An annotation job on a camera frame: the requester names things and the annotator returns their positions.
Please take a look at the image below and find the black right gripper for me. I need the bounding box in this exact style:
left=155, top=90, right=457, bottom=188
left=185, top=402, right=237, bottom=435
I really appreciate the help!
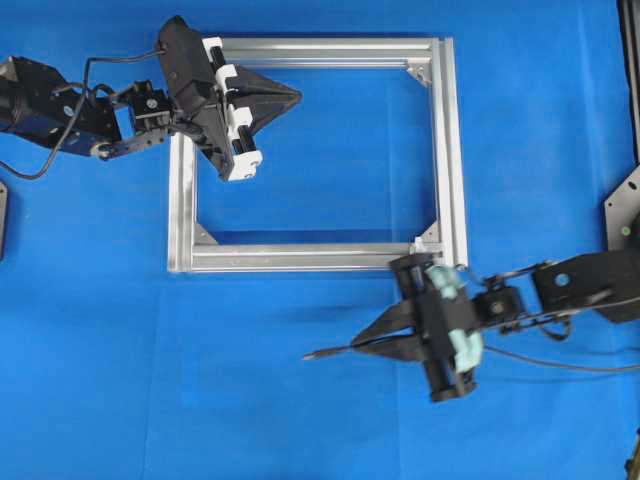
left=352, top=253, right=484, bottom=403

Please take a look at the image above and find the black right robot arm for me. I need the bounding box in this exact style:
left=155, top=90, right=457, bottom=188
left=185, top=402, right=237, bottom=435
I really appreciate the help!
left=304, top=175, right=639, bottom=402

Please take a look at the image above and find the black wire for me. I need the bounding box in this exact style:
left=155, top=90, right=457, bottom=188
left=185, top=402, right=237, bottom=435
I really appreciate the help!
left=302, top=327, right=421, bottom=362

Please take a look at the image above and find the blue table mat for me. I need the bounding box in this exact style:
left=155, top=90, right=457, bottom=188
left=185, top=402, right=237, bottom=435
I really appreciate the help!
left=0, top=0, right=640, bottom=480

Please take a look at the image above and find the aluminium extrusion frame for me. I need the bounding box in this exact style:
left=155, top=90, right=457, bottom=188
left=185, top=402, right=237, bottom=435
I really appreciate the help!
left=167, top=35, right=469, bottom=274

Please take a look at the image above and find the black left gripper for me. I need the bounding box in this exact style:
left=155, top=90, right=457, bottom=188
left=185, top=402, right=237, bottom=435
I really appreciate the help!
left=157, top=16, right=302, bottom=181

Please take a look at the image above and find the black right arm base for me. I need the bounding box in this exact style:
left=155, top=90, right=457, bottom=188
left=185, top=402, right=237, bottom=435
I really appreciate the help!
left=603, top=1, right=639, bottom=251

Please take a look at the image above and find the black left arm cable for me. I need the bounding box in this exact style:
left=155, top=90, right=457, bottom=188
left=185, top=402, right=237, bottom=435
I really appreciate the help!
left=0, top=47, right=166, bottom=181

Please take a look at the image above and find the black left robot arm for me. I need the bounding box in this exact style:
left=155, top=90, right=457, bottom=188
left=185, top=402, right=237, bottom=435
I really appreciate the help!
left=1, top=16, right=302, bottom=181

